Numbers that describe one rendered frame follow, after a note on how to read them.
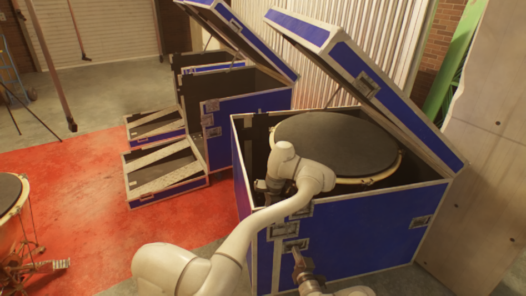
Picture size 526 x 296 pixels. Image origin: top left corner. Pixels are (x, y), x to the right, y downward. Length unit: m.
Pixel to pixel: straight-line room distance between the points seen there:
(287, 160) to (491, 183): 1.29
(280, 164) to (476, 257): 1.58
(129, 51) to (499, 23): 7.72
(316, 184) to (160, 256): 0.59
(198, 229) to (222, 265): 1.69
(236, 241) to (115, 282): 1.62
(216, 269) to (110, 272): 1.70
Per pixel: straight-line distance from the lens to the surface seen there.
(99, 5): 8.05
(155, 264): 0.89
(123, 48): 8.21
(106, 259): 2.57
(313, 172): 1.08
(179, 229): 2.56
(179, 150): 3.27
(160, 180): 2.97
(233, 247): 0.88
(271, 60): 2.56
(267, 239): 1.48
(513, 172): 1.93
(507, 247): 2.16
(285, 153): 1.08
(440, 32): 4.21
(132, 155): 3.51
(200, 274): 0.84
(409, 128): 1.37
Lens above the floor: 1.89
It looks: 30 degrees down
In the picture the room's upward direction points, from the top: 1 degrees clockwise
